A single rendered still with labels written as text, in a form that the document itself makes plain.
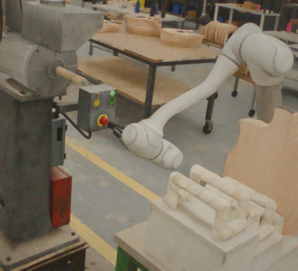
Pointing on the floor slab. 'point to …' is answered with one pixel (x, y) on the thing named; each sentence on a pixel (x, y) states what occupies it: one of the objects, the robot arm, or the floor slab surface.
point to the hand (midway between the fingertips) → (113, 126)
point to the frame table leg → (122, 264)
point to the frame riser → (62, 261)
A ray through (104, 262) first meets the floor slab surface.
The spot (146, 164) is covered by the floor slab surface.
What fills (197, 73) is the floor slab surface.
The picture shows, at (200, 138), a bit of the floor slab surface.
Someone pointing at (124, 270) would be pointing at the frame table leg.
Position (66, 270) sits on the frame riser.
